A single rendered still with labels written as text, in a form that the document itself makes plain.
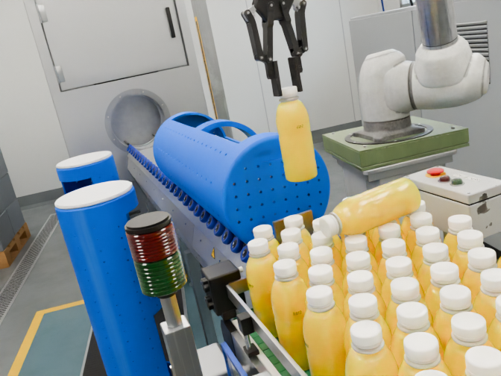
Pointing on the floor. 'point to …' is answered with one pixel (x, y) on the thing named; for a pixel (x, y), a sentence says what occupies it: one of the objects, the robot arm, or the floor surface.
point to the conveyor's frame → (235, 339)
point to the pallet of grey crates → (10, 220)
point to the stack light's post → (182, 349)
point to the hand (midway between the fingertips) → (285, 77)
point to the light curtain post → (212, 71)
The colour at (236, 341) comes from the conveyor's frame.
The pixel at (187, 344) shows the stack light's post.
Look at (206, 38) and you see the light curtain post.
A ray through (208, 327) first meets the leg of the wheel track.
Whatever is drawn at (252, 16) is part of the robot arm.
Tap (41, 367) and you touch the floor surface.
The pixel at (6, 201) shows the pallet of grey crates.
